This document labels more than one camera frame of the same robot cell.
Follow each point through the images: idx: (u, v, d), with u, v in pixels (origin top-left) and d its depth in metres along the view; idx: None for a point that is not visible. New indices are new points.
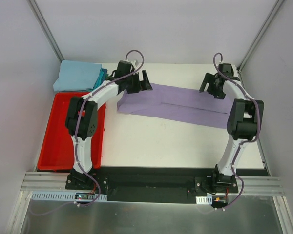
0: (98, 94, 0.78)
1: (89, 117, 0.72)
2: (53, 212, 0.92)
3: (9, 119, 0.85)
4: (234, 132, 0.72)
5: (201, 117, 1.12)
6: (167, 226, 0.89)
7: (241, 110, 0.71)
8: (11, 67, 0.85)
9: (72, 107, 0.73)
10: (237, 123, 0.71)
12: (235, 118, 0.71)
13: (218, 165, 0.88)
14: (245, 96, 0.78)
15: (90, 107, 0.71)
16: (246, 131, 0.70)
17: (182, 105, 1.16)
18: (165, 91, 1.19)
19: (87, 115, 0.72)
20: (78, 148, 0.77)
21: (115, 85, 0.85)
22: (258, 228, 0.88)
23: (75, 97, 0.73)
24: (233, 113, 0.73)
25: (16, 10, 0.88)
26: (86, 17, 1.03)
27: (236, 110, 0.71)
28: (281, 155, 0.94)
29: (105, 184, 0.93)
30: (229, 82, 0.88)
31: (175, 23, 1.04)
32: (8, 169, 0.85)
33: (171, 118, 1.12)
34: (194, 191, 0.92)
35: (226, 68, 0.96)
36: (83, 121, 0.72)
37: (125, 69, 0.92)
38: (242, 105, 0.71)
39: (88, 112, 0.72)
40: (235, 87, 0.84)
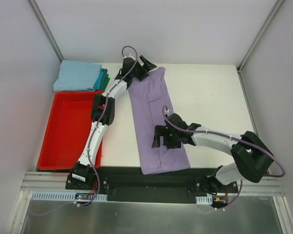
0: (114, 91, 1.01)
1: (110, 108, 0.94)
2: (54, 212, 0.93)
3: (10, 119, 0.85)
4: (257, 176, 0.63)
5: (144, 142, 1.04)
6: (167, 227, 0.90)
7: (247, 156, 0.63)
8: (11, 67, 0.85)
9: (95, 102, 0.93)
10: (254, 168, 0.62)
12: (249, 165, 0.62)
13: (217, 174, 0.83)
14: (231, 138, 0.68)
15: (110, 101, 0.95)
16: (265, 166, 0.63)
17: (151, 120, 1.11)
18: (159, 102, 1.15)
19: (108, 107, 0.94)
20: (95, 133, 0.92)
21: (124, 83, 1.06)
22: (257, 228, 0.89)
23: (97, 95, 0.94)
24: (240, 163, 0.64)
25: (16, 9, 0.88)
26: (86, 17, 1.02)
27: (244, 159, 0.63)
28: (280, 155, 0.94)
29: (105, 184, 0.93)
30: (197, 134, 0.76)
31: (175, 24, 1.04)
32: (8, 169, 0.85)
33: (134, 111, 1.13)
34: (194, 191, 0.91)
35: (177, 119, 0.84)
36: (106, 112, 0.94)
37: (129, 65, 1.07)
38: (243, 151, 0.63)
39: (108, 106, 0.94)
40: (208, 135, 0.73)
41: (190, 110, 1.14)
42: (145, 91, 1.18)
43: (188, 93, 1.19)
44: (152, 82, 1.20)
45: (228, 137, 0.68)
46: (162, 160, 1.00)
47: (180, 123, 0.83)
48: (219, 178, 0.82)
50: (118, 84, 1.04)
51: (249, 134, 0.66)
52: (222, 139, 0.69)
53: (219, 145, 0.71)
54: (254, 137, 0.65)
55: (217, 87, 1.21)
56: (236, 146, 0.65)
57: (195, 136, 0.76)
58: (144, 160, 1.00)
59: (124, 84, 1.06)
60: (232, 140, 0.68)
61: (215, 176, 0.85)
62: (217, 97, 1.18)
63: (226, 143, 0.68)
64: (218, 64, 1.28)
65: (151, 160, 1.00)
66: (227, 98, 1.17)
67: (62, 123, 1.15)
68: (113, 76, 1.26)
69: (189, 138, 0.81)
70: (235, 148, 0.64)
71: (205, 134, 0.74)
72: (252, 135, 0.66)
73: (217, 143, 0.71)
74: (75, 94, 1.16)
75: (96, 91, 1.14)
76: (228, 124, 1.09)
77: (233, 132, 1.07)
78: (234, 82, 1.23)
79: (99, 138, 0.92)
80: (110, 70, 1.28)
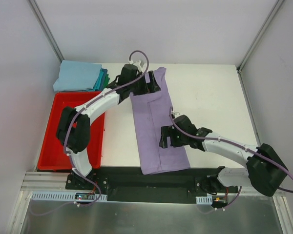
0: (94, 106, 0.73)
1: (79, 131, 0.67)
2: (54, 212, 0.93)
3: (10, 119, 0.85)
4: (271, 190, 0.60)
5: (144, 142, 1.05)
6: (167, 226, 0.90)
7: (262, 170, 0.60)
8: (11, 67, 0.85)
9: (63, 118, 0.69)
10: (268, 183, 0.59)
12: (264, 180, 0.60)
13: (219, 175, 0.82)
14: (245, 149, 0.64)
15: (81, 121, 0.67)
16: (279, 180, 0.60)
17: (151, 120, 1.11)
18: (159, 101, 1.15)
19: (78, 128, 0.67)
20: (73, 158, 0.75)
21: (115, 95, 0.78)
22: (257, 229, 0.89)
23: (68, 108, 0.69)
24: (255, 176, 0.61)
25: (16, 10, 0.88)
26: (86, 17, 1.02)
27: (259, 173, 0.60)
28: (280, 155, 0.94)
29: (105, 184, 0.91)
30: (208, 140, 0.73)
31: (175, 23, 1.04)
32: (7, 170, 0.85)
33: (134, 111, 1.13)
34: (194, 191, 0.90)
35: (187, 123, 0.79)
36: (73, 134, 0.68)
37: (129, 77, 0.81)
38: (259, 165, 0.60)
39: (78, 126, 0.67)
40: (220, 143, 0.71)
41: (190, 110, 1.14)
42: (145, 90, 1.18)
43: (188, 93, 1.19)
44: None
45: (243, 148, 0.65)
46: (162, 160, 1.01)
47: (191, 127, 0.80)
48: (222, 181, 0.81)
50: (104, 96, 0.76)
51: (266, 146, 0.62)
52: (237, 149, 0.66)
53: (233, 155, 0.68)
54: (271, 150, 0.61)
55: (217, 87, 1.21)
56: (251, 160, 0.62)
57: (206, 143, 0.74)
58: (144, 159, 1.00)
59: (114, 96, 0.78)
60: (247, 152, 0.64)
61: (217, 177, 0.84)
62: (217, 97, 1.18)
63: (241, 154, 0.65)
64: (218, 64, 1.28)
65: (151, 160, 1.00)
66: (227, 98, 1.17)
67: None
68: (113, 76, 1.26)
69: (198, 144, 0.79)
70: (250, 162, 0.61)
71: (217, 142, 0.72)
72: (269, 148, 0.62)
73: (229, 153, 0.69)
74: (75, 94, 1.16)
75: (95, 92, 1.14)
76: (228, 124, 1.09)
77: (233, 131, 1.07)
78: (234, 81, 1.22)
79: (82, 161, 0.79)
80: (110, 70, 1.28)
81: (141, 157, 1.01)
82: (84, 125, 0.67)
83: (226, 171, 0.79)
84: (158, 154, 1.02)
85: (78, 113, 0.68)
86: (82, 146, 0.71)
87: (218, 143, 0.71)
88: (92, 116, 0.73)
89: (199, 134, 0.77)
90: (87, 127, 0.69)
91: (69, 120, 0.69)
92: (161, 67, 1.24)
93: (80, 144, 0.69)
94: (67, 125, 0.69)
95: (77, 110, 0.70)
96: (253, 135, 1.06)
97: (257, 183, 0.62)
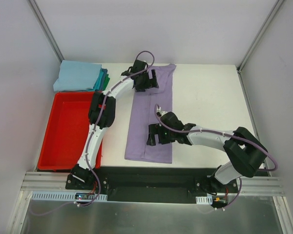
0: (116, 90, 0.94)
1: (109, 109, 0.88)
2: (53, 212, 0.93)
3: (10, 119, 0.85)
4: (250, 169, 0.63)
5: (135, 130, 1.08)
6: (167, 226, 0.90)
7: (240, 152, 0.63)
8: (11, 67, 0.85)
9: (94, 102, 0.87)
10: (246, 162, 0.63)
12: (243, 161, 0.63)
13: (216, 175, 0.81)
14: (223, 134, 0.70)
15: (110, 102, 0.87)
16: (258, 160, 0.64)
17: (148, 111, 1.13)
18: (161, 96, 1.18)
19: (107, 108, 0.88)
20: (93, 137, 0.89)
21: (130, 81, 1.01)
22: (258, 229, 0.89)
23: (97, 92, 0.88)
24: (233, 158, 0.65)
25: (16, 10, 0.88)
26: (86, 16, 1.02)
27: (237, 154, 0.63)
28: (280, 155, 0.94)
29: (106, 184, 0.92)
30: (192, 133, 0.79)
31: (175, 24, 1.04)
32: (7, 169, 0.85)
33: (134, 99, 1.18)
34: (194, 191, 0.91)
35: (174, 120, 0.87)
36: (104, 113, 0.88)
37: (140, 66, 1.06)
38: (235, 147, 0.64)
39: (108, 106, 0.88)
40: (202, 133, 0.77)
41: (189, 109, 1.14)
42: None
43: (188, 92, 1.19)
44: (159, 76, 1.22)
45: (221, 134, 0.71)
46: (155, 151, 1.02)
47: (177, 123, 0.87)
48: (219, 177, 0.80)
50: (122, 82, 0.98)
51: (240, 129, 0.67)
52: (216, 136, 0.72)
53: (214, 142, 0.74)
54: (246, 132, 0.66)
55: (217, 87, 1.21)
56: (228, 143, 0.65)
57: (188, 136, 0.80)
58: (131, 145, 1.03)
59: (130, 82, 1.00)
60: (224, 136, 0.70)
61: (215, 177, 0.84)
62: (217, 97, 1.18)
63: (219, 140, 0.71)
64: (218, 64, 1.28)
65: (137, 146, 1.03)
66: (227, 98, 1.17)
67: (62, 123, 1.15)
68: (113, 76, 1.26)
69: (185, 138, 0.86)
70: (227, 144, 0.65)
71: (199, 133, 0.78)
72: (244, 130, 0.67)
73: (211, 141, 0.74)
74: (75, 94, 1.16)
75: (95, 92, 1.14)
76: (228, 124, 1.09)
77: None
78: (234, 81, 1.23)
79: (91, 148, 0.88)
80: (110, 70, 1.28)
81: (128, 141, 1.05)
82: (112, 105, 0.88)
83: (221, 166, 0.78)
84: (155, 151, 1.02)
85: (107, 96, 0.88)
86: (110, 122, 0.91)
87: (200, 134, 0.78)
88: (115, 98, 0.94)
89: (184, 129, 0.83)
90: (114, 107, 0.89)
91: (98, 103, 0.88)
92: (171, 64, 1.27)
93: (109, 120, 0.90)
94: (97, 106, 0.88)
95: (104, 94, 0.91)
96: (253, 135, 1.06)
97: (238, 166, 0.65)
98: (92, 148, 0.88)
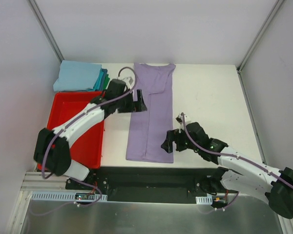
0: (73, 126, 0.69)
1: (57, 156, 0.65)
2: (54, 212, 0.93)
3: (10, 119, 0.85)
4: (290, 214, 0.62)
5: (136, 130, 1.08)
6: (167, 227, 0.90)
7: (286, 197, 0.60)
8: (10, 67, 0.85)
9: (40, 142, 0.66)
10: (289, 207, 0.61)
12: (287, 206, 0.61)
13: (222, 180, 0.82)
14: (269, 172, 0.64)
15: (58, 146, 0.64)
16: None
17: (149, 111, 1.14)
18: (161, 96, 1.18)
19: (55, 153, 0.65)
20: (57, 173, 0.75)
21: (98, 111, 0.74)
22: (257, 229, 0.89)
23: (45, 129, 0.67)
24: (276, 201, 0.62)
25: (16, 9, 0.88)
26: (86, 16, 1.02)
27: (284, 200, 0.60)
28: (280, 155, 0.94)
29: (105, 184, 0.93)
30: (226, 157, 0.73)
31: (175, 24, 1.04)
32: (7, 170, 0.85)
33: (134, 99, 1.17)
34: (194, 191, 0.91)
35: (202, 133, 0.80)
36: (52, 159, 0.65)
37: (116, 91, 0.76)
38: (283, 192, 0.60)
39: (55, 150, 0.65)
40: (238, 161, 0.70)
41: (190, 109, 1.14)
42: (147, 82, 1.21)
43: (188, 92, 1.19)
44: (159, 76, 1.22)
45: (265, 171, 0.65)
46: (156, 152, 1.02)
47: (205, 137, 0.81)
48: (225, 185, 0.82)
50: (86, 113, 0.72)
51: (288, 171, 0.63)
52: (259, 172, 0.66)
53: (253, 176, 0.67)
54: None
55: (217, 87, 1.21)
56: (276, 186, 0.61)
57: (221, 157, 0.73)
58: (132, 145, 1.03)
59: (98, 112, 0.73)
60: (270, 176, 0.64)
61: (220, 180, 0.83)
62: (217, 97, 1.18)
63: (264, 178, 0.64)
64: (218, 64, 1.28)
65: (138, 146, 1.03)
66: (227, 98, 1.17)
67: (62, 122, 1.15)
68: (113, 76, 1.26)
69: (212, 157, 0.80)
70: (275, 188, 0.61)
71: (235, 160, 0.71)
72: (291, 172, 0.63)
73: (249, 173, 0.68)
74: (75, 94, 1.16)
75: (95, 92, 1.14)
76: (228, 124, 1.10)
77: (232, 132, 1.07)
78: (234, 81, 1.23)
79: (72, 170, 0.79)
80: (110, 70, 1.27)
81: (129, 142, 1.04)
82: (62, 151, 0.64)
83: (232, 177, 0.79)
84: (155, 151, 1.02)
85: (56, 136, 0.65)
86: (61, 169, 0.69)
87: (236, 161, 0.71)
88: (72, 136, 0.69)
89: (214, 147, 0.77)
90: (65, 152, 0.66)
91: (45, 144, 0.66)
92: (170, 64, 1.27)
93: (60, 167, 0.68)
94: (44, 148, 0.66)
95: (55, 131, 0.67)
96: (253, 135, 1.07)
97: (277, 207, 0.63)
98: (73, 170, 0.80)
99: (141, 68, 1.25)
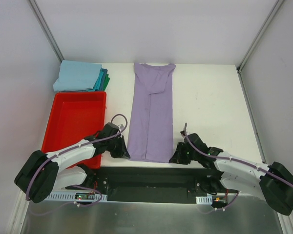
0: (66, 155, 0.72)
1: (43, 180, 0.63)
2: (53, 212, 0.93)
3: (10, 118, 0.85)
4: (287, 209, 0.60)
5: (136, 129, 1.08)
6: (167, 227, 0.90)
7: (276, 189, 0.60)
8: (10, 66, 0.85)
9: (30, 163, 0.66)
10: (284, 201, 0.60)
12: (280, 200, 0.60)
13: (223, 179, 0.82)
14: (257, 168, 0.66)
15: (48, 169, 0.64)
16: None
17: (149, 111, 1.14)
18: (161, 96, 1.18)
19: (42, 177, 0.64)
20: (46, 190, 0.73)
21: (91, 147, 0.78)
22: (258, 229, 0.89)
23: (38, 151, 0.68)
24: (268, 195, 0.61)
25: (15, 10, 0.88)
26: (86, 16, 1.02)
27: (275, 193, 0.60)
28: (280, 154, 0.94)
29: (105, 184, 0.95)
30: (219, 160, 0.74)
31: (175, 23, 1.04)
32: (8, 169, 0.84)
33: (134, 98, 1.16)
34: (194, 191, 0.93)
35: (199, 142, 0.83)
36: (36, 182, 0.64)
37: (109, 132, 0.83)
38: (271, 184, 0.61)
39: (43, 174, 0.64)
40: (232, 163, 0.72)
41: (189, 108, 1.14)
42: (146, 82, 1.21)
43: (188, 92, 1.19)
44: (159, 76, 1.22)
45: (255, 167, 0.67)
46: (154, 151, 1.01)
47: (203, 146, 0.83)
48: (225, 184, 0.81)
50: (80, 146, 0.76)
51: (277, 166, 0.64)
52: (248, 169, 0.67)
53: (246, 175, 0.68)
54: (282, 169, 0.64)
55: (217, 87, 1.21)
56: (264, 179, 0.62)
57: (216, 162, 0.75)
58: (132, 145, 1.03)
59: (90, 148, 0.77)
60: (259, 171, 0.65)
61: (220, 181, 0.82)
62: (217, 97, 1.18)
63: (253, 174, 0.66)
64: (217, 64, 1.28)
65: (138, 147, 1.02)
66: (227, 98, 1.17)
67: (62, 122, 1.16)
68: (113, 76, 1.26)
69: (210, 163, 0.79)
70: (263, 181, 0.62)
71: (229, 162, 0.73)
72: (280, 166, 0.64)
73: (240, 172, 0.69)
74: (75, 93, 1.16)
75: (96, 91, 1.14)
76: (228, 124, 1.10)
77: (233, 132, 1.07)
78: (235, 81, 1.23)
79: (65, 183, 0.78)
80: (110, 70, 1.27)
81: (129, 142, 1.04)
82: (49, 176, 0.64)
83: (231, 175, 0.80)
84: (155, 150, 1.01)
85: (49, 160, 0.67)
86: (41, 196, 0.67)
87: (229, 163, 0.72)
88: (62, 165, 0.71)
89: (211, 153, 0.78)
90: (52, 179, 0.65)
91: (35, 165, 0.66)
92: (171, 64, 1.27)
93: (41, 194, 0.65)
94: (31, 170, 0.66)
95: (47, 156, 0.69)
96: (253, 134, 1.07)
97: (273, 203, 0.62)
98: (65, 183, 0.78)
99: (139, 68, 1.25)
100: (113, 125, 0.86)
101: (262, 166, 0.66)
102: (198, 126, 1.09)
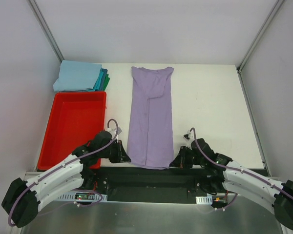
0: (47, 180, 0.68)
1: (23, 210, 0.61)
2: (53, 212, 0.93)
3: (10, 119, 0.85)
4: None
5: (135, 135, 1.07)
6: (167, 226, 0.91)
7: (289, 208, 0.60)
8: (11, 66, 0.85)
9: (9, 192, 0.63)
10: None
12: (291, 218, 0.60)
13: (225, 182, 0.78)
14: (271, 185, 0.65)
15: (27, 199, 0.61)
16: None
17: (148, 115, 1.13)
18: (160, 99, 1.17)
19: (22, 206, 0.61)
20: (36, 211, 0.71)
21: (77, 164, 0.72)
22: (257, 229, 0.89)
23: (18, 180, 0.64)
24: (280, 213, 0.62)
25: (15, 9, 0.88)
26: (86, 16, 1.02)
27: (287, 212, 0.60)
28: (280, 155, 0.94)
29: (105, 184, 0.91)
30: (230, 171, 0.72)
31: (175, 24, 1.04)
32: (7, 170, 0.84)
33: (133, 103, 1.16)
34: (194, 191, 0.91)
35: (207, 149, 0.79)
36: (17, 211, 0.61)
37: (99, 143, 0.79)
38: (285, 204, 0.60)
39: (22, 204, 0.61)
40: (242, 175, 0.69)
41: (189, 109, 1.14)
42: (145, 86, 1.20)
43: (187, 95, 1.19)
44: (157, 79, 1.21)
45: (269, 184, 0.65)
46: (154, 155, 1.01)
47: (211, 152, 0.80)
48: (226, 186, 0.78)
50: (64, 166, 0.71)
51: (291, 185, 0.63)
52: (261, 185, 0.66)
53: (257, 189, 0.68)
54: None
55: (217, 87, 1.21)
56: (278, 198, 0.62)
57: (226, 172, 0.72)
58: (132, 150, 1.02)
59: (76, 165, 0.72)
60: (273, 188, 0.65)
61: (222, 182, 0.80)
62: (217, 97, 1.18)
63: (267, 190, 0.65)
64: (217, 64, 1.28)
65: (137, 152, 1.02)
66: (227, 98, 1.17)
67: (62, 122, 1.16)
68: (113, 76, 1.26)
69: (218, 171, 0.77)
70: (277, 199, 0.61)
71: (240, 173, 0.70)
72: None
73: (252, 186, 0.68)
74: (75, 94, 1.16)
75: (96, 91, 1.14)
76: (228, 125, 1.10)
77: (232, 132, 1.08)
78: (235, 81, 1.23)
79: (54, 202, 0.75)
80: (110, 70, 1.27)
81: (128, 146, 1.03)
82: (29, 205, 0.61)
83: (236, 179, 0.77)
84: (154, 154, 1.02)
85: (27, 189, 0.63)
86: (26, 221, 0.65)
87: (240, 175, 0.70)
88: (43, 191, 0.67)
89: (219, 162, 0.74)
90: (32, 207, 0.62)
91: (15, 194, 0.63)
92: (168, 67, 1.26)
93: (25, 220, 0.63)
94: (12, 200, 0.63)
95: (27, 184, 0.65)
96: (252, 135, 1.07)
97: (283, 219, 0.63)
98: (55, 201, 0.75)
99: (137, 70, 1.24)
100: (105, 134, 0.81)
101: (276, 183, 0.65)
102: (198, 126, 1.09)
